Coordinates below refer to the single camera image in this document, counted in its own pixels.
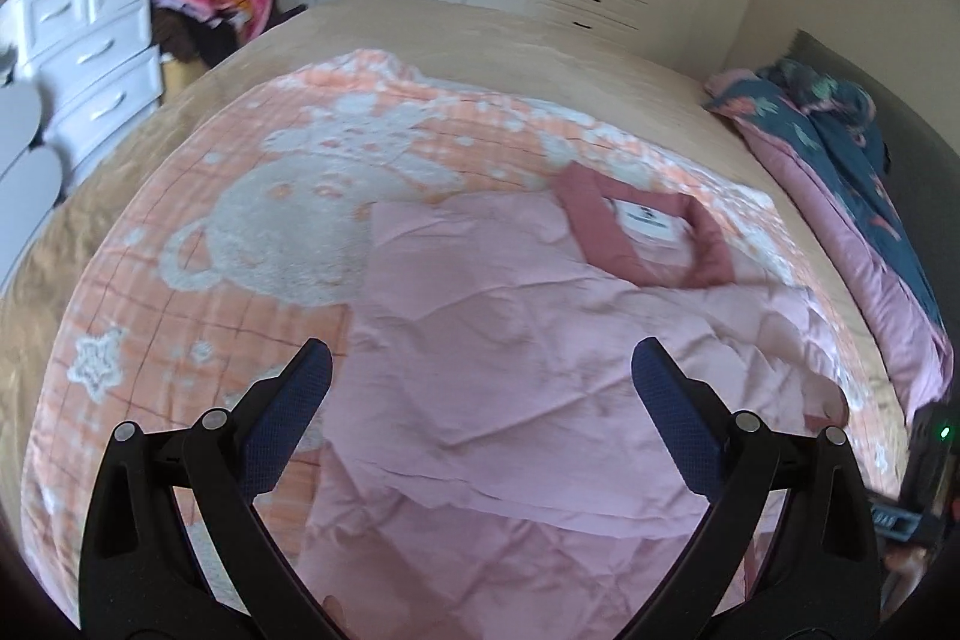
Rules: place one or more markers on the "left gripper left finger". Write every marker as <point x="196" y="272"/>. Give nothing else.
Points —
<point x="139" y="574"/>

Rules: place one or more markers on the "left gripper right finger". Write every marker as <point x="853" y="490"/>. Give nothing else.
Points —
<point x="786" y="548"/>

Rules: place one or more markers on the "pink quilted coat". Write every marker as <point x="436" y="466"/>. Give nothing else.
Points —
<point x="488" y="469"/>

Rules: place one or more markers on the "orange plaid bear blanket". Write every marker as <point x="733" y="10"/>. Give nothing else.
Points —
<point x="253" y="235"/>

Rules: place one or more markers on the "white rounded desk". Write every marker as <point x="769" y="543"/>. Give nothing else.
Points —
<point x="32" y="176"/>

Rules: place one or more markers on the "blue and pink duvet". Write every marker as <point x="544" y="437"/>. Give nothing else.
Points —
<point x="818" y="138"/>

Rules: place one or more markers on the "white drawer chest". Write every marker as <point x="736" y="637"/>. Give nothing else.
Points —
<point x="96" y="67"/>

